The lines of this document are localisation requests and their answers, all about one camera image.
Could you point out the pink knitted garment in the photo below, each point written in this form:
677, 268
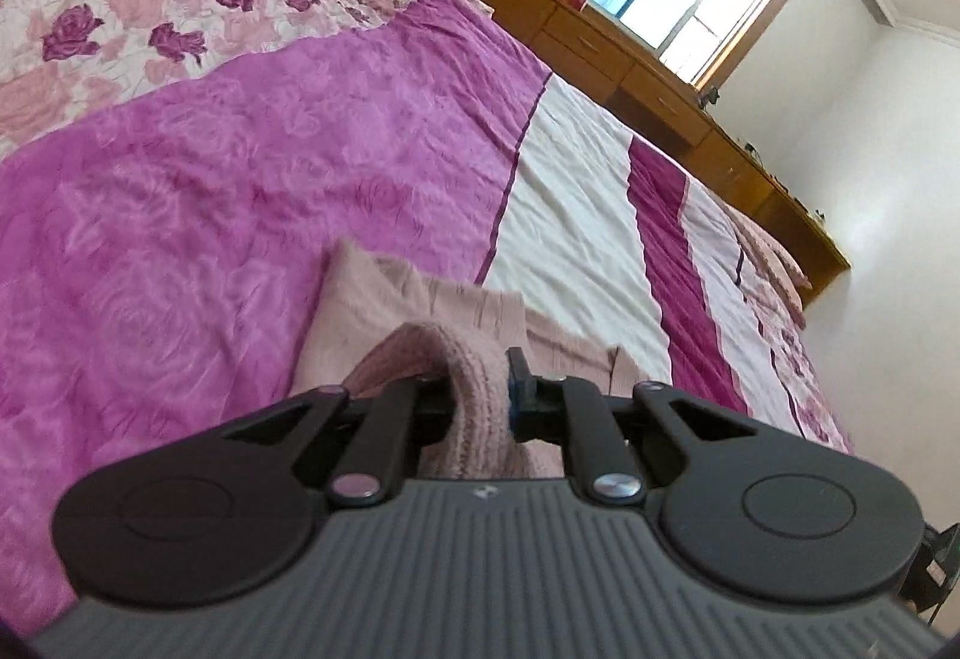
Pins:
780, 262

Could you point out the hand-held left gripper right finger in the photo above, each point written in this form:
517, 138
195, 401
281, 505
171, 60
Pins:
514, 404

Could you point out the long wooden cabinet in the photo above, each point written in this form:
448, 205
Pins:
645, 82

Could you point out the striped floral bedspread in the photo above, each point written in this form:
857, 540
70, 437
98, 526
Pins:
247, 179

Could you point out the dark object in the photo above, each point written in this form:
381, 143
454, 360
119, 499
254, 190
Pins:
934, 569

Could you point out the pink knitted sweater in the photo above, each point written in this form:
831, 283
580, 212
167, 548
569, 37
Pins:
465, 359

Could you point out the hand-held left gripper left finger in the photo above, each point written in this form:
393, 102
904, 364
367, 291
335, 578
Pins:
390, 427

